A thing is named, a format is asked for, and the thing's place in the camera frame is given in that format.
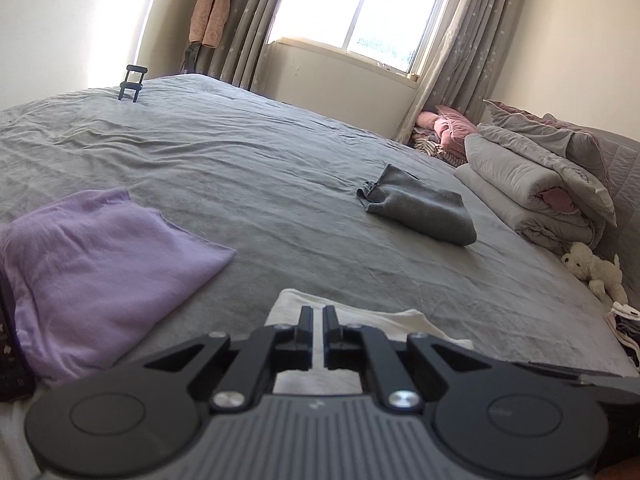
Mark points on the stack of folded clothes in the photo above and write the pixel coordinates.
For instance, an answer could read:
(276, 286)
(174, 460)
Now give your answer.
(627, 332)

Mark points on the folded grey duvet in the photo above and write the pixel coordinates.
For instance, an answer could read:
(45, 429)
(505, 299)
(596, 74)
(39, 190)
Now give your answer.
(510, 180)

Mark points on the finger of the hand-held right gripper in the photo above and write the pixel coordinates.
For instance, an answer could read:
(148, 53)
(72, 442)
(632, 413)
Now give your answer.
(560, 370)

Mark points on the folded grey sweater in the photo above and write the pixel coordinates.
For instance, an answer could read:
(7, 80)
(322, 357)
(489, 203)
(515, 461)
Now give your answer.
(425, 210)

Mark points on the folded lavender garment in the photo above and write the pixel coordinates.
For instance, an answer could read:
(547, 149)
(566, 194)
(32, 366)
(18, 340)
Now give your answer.
(100, 260)

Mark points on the grey pillow with pink edge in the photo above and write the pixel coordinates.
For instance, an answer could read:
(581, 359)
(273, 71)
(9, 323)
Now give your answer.
(525, 117)

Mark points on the white plush dog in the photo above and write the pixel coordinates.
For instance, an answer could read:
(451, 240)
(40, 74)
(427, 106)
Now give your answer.
(595, 270)

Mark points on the grey quilted headboard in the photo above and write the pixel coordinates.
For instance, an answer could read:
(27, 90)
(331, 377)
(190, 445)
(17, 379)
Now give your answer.
(622, 185)

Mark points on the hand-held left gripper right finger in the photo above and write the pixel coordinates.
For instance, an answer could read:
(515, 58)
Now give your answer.
(331, 330)

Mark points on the pink cushion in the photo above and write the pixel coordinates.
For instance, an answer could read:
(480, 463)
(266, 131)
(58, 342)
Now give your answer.
(450, 125)

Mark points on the grey bed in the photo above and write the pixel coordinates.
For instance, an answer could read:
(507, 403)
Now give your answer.
(250, 160)

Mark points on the white pants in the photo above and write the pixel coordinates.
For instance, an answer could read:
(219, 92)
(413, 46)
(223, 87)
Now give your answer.
(380, 322)

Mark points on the pink hanging coat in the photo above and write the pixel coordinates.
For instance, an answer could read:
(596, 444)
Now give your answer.
(212, 10)

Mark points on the grey star-print curtain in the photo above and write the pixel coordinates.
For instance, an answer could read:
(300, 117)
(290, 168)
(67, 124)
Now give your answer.
(465, 50)
(245, 20)

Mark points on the black phone stand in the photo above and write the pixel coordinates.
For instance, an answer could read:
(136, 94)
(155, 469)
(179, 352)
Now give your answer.
(131, 82)

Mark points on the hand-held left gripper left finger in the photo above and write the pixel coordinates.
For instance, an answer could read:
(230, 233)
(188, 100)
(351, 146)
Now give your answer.
(305, 330)

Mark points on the window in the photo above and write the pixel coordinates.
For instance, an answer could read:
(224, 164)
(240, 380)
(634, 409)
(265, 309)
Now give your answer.
(360, 5)

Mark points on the dark hanging bag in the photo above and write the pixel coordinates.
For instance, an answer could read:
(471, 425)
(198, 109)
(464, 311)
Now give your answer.
(190, 60)

